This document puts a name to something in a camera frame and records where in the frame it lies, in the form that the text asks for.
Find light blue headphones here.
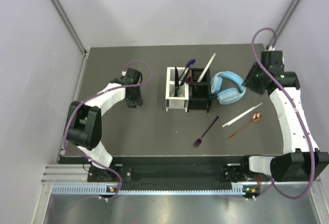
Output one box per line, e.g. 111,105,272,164
210,71,247,105

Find copper spoon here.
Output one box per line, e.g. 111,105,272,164
228,113,262,139

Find white chopstick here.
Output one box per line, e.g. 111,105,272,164
197,53,216,82
222,103,263,127

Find white utensil container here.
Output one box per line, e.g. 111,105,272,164
165,67,189,113

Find white-blade green-handle knife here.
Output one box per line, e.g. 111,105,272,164
177,67,191,92

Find black knife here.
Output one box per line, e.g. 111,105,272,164
174,67,179,97

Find black utensil container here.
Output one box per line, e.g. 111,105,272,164
188,68,212,113

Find rainbow spoon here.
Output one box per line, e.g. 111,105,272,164
186,59,196,67

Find purple fork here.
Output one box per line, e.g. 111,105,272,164
193,116,219,148

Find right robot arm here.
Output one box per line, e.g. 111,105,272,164
240,51,328,182

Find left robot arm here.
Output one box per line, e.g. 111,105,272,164
67,68,143,182

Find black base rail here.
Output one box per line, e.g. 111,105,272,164
84,154,273,191

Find perforated cable duct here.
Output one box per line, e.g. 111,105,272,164
51,184,246,196

